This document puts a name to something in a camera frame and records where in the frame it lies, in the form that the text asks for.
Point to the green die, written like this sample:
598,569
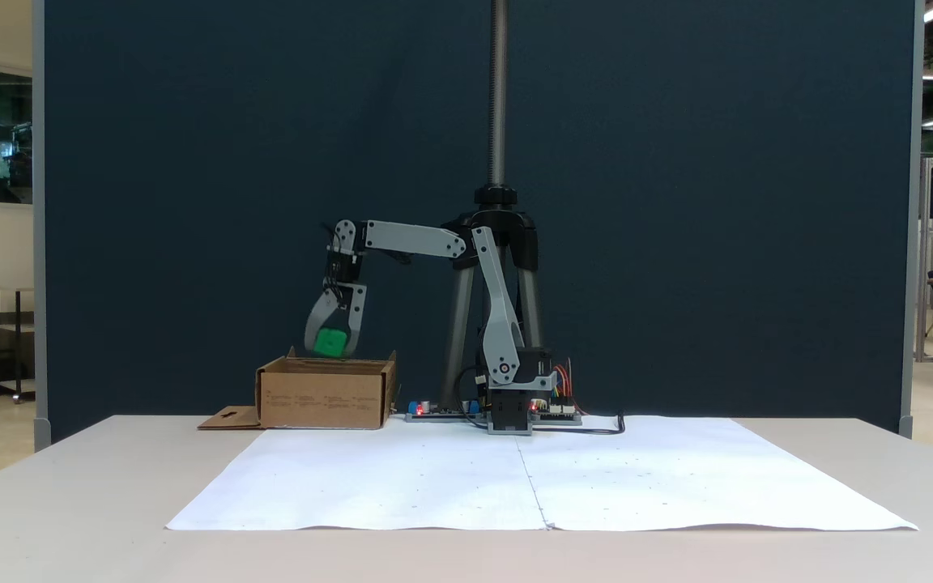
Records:
330,343

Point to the framed wall window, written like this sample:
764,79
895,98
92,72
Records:
9,138

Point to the white paper sheet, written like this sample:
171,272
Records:
717,486
313,486

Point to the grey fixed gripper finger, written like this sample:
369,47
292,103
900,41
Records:
319,316

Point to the blue circuit board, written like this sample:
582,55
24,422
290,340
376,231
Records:
438,413

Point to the black and grey tripod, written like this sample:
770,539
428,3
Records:
498,97

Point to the green circuit board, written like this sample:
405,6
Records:
557,416

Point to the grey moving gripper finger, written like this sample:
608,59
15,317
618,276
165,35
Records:
356,312

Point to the brown cardboard box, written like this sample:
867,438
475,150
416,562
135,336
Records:
321,397

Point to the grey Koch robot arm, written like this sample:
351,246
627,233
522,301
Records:
499,316

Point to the dark blue partition panel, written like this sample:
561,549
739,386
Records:
232,202

